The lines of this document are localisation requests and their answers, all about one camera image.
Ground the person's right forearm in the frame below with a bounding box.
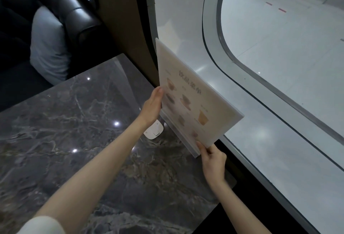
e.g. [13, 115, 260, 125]
[207, 180, 272, 234]

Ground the person's right hand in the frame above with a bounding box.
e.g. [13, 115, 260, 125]
[196, 141, 227, 186]

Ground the acrylic drinks menu stand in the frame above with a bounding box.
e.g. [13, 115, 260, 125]
[155, 38, 245, 158]

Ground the white sleeve cuff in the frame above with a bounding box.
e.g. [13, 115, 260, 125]
[17, 216, 66, 234]

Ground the grey cushion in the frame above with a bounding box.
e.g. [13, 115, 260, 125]
[30, 6, 71, 86]

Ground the black leather sofa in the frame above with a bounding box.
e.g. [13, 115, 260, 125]
[0, 0, 108, 112]

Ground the person's left forearm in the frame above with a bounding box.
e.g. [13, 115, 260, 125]
[32, 116, 150, 227]

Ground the person's left hand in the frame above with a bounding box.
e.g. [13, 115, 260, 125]
[139, 86, 164, 126]

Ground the white square call button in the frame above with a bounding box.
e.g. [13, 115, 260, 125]
[143, 120, 164, 140]

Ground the curved window frame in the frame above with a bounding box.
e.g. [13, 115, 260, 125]
[142, 0, 344, 234]

